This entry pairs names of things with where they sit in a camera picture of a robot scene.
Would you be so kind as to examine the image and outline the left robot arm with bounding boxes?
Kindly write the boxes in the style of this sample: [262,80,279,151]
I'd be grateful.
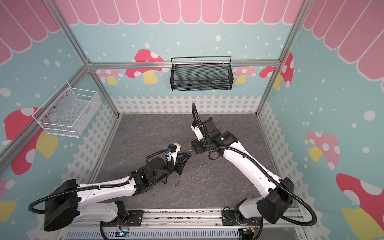
[44,152,191,232]

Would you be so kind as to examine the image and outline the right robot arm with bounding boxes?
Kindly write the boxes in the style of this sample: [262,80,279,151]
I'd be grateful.
[191,118,294,225]

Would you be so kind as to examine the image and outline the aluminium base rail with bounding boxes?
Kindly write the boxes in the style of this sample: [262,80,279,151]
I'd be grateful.
[56,207,307,240]

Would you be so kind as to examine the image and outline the left black mount plate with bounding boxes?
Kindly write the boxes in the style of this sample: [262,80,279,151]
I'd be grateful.
[114,210,144,227]

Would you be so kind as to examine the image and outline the black mount plate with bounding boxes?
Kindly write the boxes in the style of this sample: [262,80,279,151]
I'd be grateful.
[221,208,263,226]
[114,210,144,227]

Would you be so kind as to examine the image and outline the right black mount plate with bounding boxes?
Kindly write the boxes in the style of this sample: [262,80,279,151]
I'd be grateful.
[221,208,263,226]

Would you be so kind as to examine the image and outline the black mesh wall basket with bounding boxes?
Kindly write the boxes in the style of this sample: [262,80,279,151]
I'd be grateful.
[170,56,234,92]

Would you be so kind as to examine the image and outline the right black corrugated cable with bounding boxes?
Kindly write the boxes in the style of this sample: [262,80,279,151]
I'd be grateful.
[191,103,318,227]

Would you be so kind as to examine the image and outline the white mesh wall basket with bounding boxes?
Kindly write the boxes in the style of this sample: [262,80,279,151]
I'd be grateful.
[32,82,102,138]

